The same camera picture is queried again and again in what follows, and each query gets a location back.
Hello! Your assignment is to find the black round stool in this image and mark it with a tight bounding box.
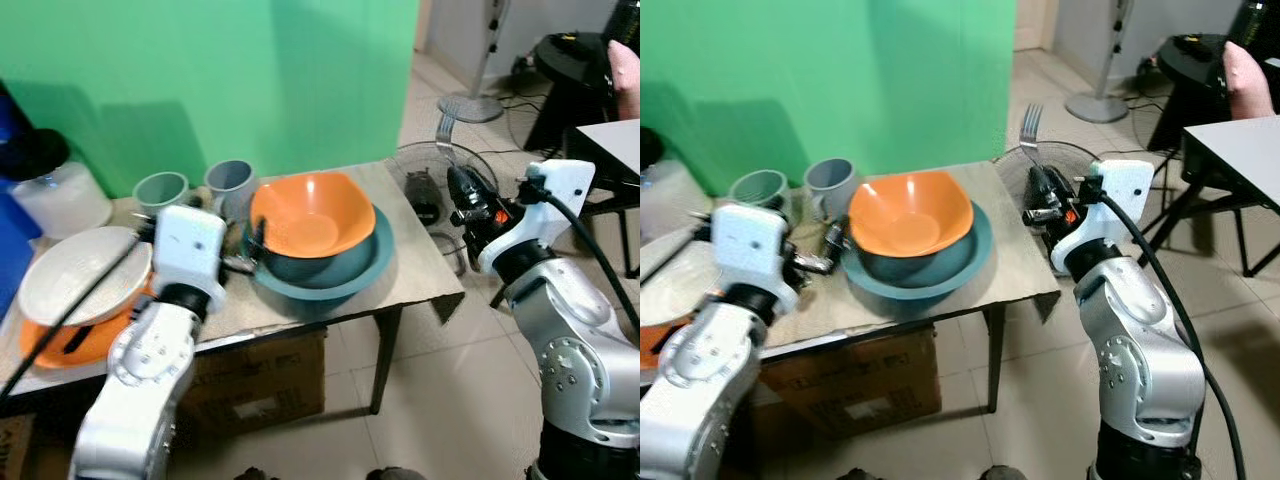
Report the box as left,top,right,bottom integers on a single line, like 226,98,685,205
520,32,623,153
1147,34,1243,153

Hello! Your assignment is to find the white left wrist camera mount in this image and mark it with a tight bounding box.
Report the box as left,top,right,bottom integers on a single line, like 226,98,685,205
152,205,229,313
712,203,802,317

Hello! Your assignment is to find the brown cardboard box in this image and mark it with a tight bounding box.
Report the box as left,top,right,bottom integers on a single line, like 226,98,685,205
758,328,943,438
178,328,328,438

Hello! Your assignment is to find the blue object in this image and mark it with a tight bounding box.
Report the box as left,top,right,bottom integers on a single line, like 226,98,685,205
0,80,43,323

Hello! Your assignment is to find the orange bowl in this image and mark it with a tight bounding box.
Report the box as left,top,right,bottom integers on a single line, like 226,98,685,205
848,169,975,259
249,171,378,260

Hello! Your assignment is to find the white folding table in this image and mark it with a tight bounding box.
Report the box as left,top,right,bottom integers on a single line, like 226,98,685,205
573,118,641,279
1140,114,1280,279

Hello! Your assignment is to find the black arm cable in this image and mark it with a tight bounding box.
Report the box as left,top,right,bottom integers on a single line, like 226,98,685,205
1076,170,1246,480
520,168,641,333
640,232,723,291
0,235,153,403

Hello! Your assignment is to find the teal bowl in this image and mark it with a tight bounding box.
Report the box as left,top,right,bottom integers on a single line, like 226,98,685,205
853,238,973,288
254,238,377,292

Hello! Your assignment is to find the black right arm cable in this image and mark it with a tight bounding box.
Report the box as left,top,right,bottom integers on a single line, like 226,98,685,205
1076,170,1246,480
520,168,641,333

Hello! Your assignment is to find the teal plate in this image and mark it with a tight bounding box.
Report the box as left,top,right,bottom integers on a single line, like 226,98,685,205
839,202,995,302
242,204,397,302

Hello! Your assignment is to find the green backdrop screen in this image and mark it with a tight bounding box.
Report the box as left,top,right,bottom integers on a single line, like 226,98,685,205
640,0,1019,198
0,0,420,199

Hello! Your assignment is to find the grey mug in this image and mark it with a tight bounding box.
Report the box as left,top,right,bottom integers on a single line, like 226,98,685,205
204,159,260,225
804,157,857,223

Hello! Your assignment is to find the black floor fan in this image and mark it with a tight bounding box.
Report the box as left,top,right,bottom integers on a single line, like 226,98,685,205
994,140,1103,241
384,140,504,278

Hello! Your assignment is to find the orange plate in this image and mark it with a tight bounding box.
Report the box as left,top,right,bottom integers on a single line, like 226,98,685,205
640,318,703,372
19,285,153,370

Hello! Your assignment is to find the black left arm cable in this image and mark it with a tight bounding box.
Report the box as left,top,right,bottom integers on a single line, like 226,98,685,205
640,232,723,291
0,235,153,403

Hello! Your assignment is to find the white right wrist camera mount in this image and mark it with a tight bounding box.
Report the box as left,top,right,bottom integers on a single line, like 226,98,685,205
1049,159,1157,275
477,159,597,278

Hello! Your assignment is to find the white plate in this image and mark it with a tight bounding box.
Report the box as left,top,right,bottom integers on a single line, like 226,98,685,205
17,225,154,328
640,228,743,328

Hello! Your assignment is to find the table with cardboard cover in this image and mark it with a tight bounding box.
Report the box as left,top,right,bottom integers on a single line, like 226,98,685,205
640,160,1062,416
0,160,467,416

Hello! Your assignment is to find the grey standing fan pedestal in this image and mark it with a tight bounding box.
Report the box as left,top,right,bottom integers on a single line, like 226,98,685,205
436,0,509,125
1064,0,1143,125

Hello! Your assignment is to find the green mug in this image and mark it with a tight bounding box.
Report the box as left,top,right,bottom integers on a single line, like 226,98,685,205
132,171,192,220
727,169,793,213

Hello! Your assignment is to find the silver metal fork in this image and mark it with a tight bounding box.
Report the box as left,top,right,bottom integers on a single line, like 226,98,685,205
435,97,463,173
1018,103,1047,173

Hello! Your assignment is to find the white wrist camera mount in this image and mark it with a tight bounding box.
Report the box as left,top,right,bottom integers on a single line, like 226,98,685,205
1049,159,1157,275
477,159,597,278
152,205,229,313
712,203,802,317

